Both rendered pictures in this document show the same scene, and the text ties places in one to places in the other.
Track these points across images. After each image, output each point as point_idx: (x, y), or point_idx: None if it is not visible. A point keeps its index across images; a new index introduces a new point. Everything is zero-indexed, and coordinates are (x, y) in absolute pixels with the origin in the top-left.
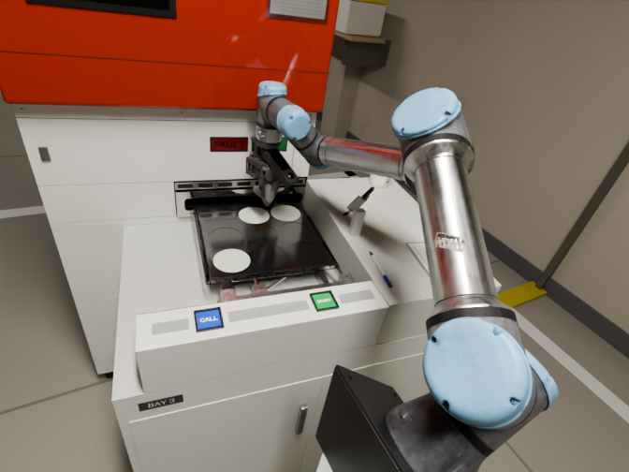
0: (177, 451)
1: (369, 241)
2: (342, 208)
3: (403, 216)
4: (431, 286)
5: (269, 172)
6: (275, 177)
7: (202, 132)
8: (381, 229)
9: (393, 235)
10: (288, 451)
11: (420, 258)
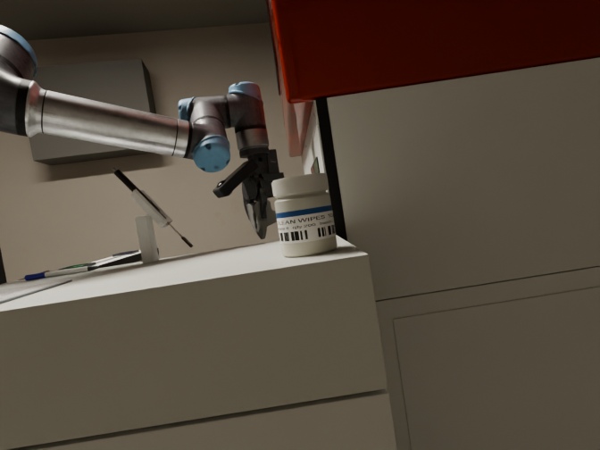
0: None
1: (121, 267)
2: (224, 251)
3: (142, 277)
4: None
5: (244, 187)
6: (252, 196)
7: (310, 163)
8: (133, 269)
9: (105, 275)
10: None
11: (19, 287)
